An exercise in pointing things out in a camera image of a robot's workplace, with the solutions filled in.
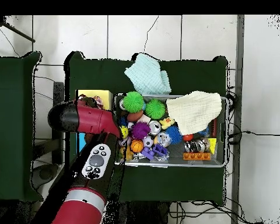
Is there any green spiky ball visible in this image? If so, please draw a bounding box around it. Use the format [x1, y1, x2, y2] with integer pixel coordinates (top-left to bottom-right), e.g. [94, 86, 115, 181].
[145, 99, 166, 120]
[122, 90, 145, 113]

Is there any multicolour patchwork print cloth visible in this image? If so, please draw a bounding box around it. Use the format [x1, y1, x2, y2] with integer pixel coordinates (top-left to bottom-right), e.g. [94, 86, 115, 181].
[86, 95, 106, 110]

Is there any mint green knitted cloth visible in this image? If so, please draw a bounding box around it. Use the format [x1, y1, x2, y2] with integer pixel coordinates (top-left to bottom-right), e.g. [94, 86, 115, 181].
[125, 52, 173, 96]

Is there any cream knitted cloth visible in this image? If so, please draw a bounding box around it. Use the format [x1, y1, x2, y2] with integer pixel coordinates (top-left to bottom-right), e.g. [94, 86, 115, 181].
[165, 90, 223, 136]

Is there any wooden box with three holes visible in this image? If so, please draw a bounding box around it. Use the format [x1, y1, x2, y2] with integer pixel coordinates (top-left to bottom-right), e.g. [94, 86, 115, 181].
[76, 89, 114, 155]

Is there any purple spiky ball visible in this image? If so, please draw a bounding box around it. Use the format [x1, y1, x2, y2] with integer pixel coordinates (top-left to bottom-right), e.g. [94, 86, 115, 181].
[131, 121, 151, 141]

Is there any brown toy football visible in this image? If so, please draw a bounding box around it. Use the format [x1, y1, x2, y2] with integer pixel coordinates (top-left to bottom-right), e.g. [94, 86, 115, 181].
[127, 111, 145, 123]

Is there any yellow smiley face ball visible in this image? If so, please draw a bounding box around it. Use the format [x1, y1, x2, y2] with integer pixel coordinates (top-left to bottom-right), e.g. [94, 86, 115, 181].
[120, 125, 130, 140]

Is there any orange toy basketball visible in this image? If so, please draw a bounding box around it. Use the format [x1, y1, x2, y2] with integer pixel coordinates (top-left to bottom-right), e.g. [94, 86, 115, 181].
[130, 139, 145, 153]

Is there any yellow duck plush toy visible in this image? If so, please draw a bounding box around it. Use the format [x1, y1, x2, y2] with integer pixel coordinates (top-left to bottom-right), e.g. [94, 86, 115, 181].
[159, 116, 176, 130]

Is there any blue spiky ball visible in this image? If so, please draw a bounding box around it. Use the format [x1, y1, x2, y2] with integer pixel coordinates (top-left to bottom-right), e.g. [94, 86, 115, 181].
[166, 124, 184, 145]

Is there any orange plastic tray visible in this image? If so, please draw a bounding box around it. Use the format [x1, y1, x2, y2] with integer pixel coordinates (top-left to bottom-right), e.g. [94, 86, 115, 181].
[183, 152, 212, 162]

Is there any yellow cheese wedge toy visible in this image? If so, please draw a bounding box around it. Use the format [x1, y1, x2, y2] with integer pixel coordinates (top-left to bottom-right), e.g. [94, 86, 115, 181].
[206, 137, 218, 155]

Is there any green cloth side table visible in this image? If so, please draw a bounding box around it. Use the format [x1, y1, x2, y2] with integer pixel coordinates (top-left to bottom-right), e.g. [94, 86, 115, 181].
[0, 52, 43, 202]

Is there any shallow wire mesh bin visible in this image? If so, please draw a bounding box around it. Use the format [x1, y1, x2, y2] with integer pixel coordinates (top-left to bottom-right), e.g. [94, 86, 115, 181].
[113, 93, 227, 167]

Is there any black cable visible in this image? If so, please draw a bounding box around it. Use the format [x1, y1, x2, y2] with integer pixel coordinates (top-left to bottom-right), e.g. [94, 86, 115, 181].
[228, 129, 280, 139]

